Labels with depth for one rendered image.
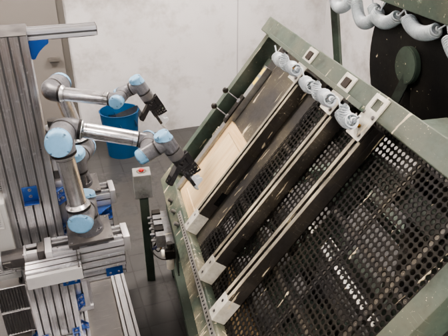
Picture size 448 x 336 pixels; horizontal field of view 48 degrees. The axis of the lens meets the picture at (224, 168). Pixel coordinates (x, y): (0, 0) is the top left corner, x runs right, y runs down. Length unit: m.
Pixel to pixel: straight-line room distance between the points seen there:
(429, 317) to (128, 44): 4.84
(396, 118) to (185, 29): 4.30
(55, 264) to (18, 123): 0.71
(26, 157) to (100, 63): 3.33
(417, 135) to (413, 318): 0.60
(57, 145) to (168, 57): 3.84
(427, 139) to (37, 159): 1.80
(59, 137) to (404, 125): 1.39
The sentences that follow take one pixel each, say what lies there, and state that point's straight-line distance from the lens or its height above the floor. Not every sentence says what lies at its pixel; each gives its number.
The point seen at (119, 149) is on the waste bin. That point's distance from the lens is 5.63.
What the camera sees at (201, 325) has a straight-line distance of 2.43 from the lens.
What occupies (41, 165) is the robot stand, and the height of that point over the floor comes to 1.39.
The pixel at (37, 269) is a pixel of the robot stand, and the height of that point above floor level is 0.95.
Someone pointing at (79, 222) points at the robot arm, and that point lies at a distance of 2.48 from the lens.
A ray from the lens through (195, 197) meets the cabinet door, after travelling 3.05.
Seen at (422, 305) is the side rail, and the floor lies 1.53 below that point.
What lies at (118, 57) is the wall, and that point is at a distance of 5.89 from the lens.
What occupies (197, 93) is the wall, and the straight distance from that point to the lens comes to 6.23.
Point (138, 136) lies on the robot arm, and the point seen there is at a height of 1.57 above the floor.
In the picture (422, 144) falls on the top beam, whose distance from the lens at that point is 1.79.
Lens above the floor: 2.58
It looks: 29 degrees down
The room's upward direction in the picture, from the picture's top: straight up
